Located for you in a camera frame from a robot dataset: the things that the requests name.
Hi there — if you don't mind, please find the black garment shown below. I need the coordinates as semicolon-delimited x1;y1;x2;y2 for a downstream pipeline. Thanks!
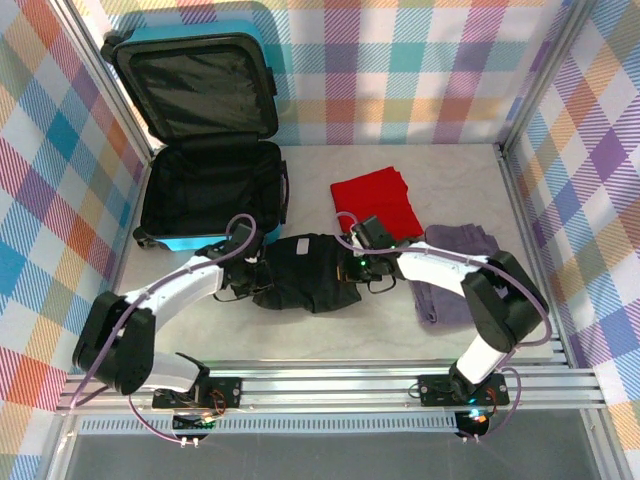
252;232;362;315

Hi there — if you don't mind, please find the red cloth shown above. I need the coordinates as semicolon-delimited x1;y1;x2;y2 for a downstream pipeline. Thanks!
329;168;425;240

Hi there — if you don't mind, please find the purple towel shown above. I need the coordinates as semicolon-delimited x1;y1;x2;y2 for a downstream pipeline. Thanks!
409;223;501;326

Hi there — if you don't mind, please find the blue hard-shell suitcase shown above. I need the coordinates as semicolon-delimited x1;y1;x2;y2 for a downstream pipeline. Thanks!
99;19;291;254

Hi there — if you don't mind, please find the black controller board with LEDs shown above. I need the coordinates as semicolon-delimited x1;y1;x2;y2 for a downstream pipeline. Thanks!
172;412;219;449
454;407;494;444

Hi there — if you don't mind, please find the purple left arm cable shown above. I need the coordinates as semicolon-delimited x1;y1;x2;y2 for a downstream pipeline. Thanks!
73;213;259;445

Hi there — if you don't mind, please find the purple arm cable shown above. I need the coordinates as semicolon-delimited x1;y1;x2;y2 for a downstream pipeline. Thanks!
333;212;554;444
73;213;259;445

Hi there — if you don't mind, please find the aluminium mounting rail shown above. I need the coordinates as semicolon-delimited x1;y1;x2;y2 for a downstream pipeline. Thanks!
57;359;609;417

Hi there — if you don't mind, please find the aluminium side rail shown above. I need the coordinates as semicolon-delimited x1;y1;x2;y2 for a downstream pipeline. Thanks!
89;149;156;374
497;142;574;371

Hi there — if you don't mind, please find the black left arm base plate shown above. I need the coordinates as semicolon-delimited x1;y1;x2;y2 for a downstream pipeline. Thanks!
152;377;244;411

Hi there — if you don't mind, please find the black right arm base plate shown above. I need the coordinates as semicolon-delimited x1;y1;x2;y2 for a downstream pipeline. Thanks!
417;372;511;407

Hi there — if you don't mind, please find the slotted metal cable strip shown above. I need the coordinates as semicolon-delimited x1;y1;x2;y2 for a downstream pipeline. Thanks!
79;417;466;435

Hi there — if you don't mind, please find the aluminium frame post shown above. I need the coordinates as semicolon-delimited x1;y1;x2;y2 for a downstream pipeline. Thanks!
49;0;156;166
499;0;599;154

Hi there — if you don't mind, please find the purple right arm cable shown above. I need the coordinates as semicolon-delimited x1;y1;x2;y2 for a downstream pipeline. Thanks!
333;212;554;444

